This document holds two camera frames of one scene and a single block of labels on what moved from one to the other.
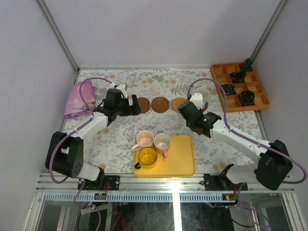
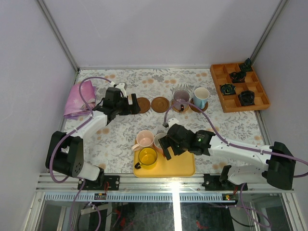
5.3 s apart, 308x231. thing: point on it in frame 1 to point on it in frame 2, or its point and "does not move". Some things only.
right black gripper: x=187 y=123 to x=166 y=142
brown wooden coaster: x=160 y=104 does not move
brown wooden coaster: x=144 y=104 does not move
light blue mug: x=205 y=93 does not move
